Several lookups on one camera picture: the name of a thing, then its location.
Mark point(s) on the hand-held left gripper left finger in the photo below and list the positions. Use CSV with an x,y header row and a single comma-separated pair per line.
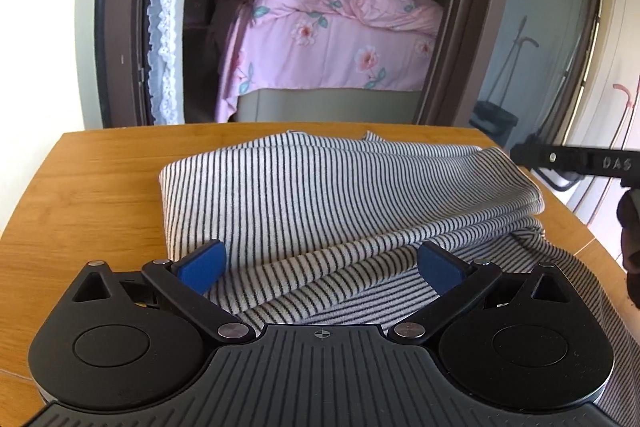
x,y
202,264

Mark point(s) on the white lace curtain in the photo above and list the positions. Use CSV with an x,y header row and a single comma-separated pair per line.
x,y
162,17

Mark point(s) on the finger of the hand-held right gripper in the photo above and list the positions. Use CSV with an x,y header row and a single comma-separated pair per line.
x,y
545,157

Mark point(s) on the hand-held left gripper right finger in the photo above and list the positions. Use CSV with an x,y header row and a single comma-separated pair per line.
x,y
440,269

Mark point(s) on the black white striped garment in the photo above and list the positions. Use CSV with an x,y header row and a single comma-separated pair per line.
x,y
325,187

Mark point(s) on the dark trash bin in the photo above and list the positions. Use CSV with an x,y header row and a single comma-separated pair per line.
x,y
495,123

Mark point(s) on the brown door frame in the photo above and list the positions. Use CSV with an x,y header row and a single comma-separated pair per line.
x,y
450,32

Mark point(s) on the pink floral blanket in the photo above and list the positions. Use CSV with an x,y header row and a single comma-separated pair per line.
x,y
330,32

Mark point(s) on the pink hooked stick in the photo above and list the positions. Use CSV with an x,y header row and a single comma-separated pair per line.
x,y
627,107

